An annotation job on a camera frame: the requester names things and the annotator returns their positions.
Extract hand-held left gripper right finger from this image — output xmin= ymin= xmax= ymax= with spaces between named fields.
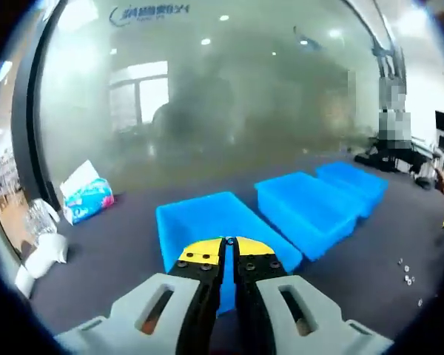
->
xmin=232 ymin=236 xmax=395 ymax=355

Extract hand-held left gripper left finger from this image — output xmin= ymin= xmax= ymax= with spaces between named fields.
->
xmin=55 ymin=236 xmax=227 ymax=355

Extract nuts and washers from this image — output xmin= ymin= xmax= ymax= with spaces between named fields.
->
xmin=395 ymin=257 xmax=426 ymax=308

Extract blue plastic bin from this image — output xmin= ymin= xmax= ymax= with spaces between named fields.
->
xmin=155 ymin=190 xmax=304 ymax=316
xmin=314 ymin=160 xmax=390 ymax=220
xmin=253 ymin=170 xmax=360 ymax=263

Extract black monitor stand base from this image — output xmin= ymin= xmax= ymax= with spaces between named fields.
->
xmin=354 ymin=148 xmax=431 ymax=175

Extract white plastic bag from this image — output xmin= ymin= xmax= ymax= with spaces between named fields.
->
xmin=24 ymin=231 xmax=70 ymax=277

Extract white cloth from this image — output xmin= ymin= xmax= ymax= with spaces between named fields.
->
xmin=14 ymin=263 xmax=37 ymax=299

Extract blue white tissue pack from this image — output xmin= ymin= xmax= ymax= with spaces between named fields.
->
xmin=59 ymin=159 xmax=116 ymax=226

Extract clear glass cup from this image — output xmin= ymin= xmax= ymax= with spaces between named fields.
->
xmin=23 ymin=198 xmax=59 ymax=238

